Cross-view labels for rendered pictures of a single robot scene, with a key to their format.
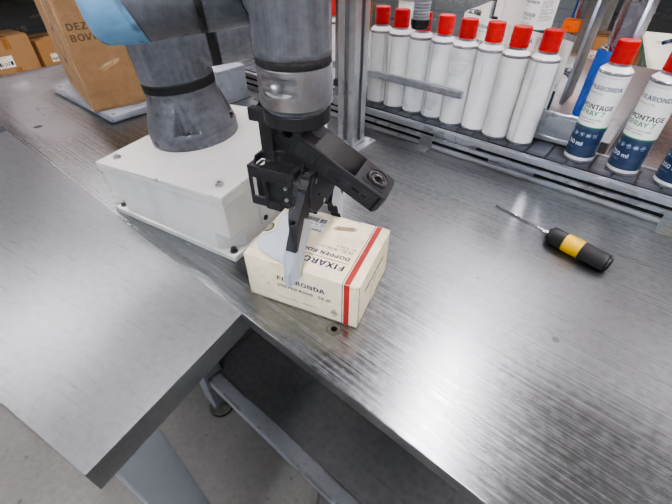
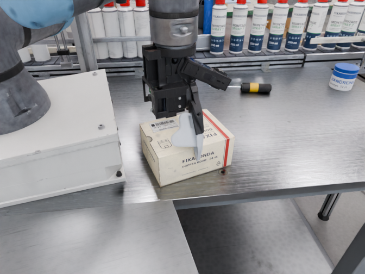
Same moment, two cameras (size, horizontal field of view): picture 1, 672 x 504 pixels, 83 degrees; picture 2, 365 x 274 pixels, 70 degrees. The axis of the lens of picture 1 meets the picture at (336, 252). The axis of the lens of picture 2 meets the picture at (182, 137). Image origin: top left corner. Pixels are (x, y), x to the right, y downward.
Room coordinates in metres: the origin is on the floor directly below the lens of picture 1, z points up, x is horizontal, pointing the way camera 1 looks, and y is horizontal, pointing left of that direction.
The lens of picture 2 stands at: (0.10, 0.35, 1.21)
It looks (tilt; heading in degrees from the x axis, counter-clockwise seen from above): 36 degrees down; 313
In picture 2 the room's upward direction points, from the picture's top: straight up
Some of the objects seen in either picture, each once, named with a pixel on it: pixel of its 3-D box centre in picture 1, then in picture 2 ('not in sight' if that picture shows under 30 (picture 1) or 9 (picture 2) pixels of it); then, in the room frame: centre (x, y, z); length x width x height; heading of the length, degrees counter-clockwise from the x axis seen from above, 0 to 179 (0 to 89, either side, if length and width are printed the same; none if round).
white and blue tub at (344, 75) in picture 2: not in sight; (343, 76); (0.26, -0.60, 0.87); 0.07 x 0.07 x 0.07
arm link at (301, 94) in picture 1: (294, 86); (175, 30); (0.40, 0.04, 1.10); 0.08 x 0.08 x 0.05
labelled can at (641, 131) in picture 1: (650, 115); (238, 24); (0.63, -0.53, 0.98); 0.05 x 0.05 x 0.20
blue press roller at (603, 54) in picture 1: (589, 93); (207, 22); (0.74, -0.48, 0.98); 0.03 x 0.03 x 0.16
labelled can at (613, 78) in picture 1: (601, 104); (218, 25); (0.68, -0.47, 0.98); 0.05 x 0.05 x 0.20
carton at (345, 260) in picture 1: (320, 261); (185, 144); (0.40, 0.02, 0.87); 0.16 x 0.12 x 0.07; 66
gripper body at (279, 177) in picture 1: (294, 157); (171, 78); (0.41, 0.05, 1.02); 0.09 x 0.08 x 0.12; 66
